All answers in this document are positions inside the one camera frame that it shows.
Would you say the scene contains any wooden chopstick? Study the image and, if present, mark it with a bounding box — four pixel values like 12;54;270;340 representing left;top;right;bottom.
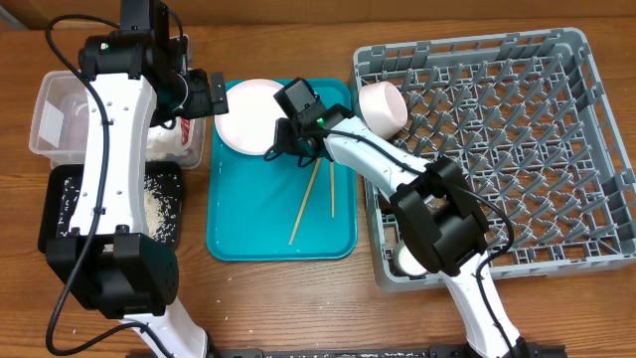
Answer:
329;162;336;219
288;158;322;246

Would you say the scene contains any red snack wrapper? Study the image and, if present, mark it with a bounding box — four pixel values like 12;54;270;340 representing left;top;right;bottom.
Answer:
180;118;191;146

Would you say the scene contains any white napkin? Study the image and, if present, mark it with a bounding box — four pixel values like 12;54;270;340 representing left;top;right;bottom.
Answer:
146;125;184;161

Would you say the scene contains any large white plate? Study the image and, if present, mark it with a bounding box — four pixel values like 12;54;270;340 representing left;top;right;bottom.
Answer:
215;79;285;156

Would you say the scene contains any white bowl with rice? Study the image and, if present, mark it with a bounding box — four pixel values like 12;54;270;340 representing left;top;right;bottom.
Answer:
358;82;408;139

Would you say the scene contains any small white cup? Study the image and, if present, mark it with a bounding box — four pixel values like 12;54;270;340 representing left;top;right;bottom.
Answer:
393;242;427;276

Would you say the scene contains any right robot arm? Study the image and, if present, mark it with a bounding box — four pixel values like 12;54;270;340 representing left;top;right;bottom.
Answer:
263;78;532;357

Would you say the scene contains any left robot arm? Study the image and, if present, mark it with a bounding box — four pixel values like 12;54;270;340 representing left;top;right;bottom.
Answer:
44;1;229;357

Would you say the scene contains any grey dishwasher rack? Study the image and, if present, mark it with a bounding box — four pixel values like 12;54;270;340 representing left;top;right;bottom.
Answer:
351;28;635;278

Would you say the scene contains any teal serving tray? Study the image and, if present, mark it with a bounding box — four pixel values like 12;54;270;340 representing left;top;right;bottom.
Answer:
207;78;359;263

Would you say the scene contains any black plastic tray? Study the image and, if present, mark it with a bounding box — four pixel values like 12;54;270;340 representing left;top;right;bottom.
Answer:
38;161;184;254

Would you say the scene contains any spilled rice pile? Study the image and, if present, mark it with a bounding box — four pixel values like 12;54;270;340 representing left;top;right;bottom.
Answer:
56;173;183;249

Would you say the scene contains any clear plastic bin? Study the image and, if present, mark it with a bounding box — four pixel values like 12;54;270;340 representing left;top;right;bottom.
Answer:
29;71;206;169

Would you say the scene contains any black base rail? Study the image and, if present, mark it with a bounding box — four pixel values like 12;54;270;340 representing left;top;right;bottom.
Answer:
208;343;568;358

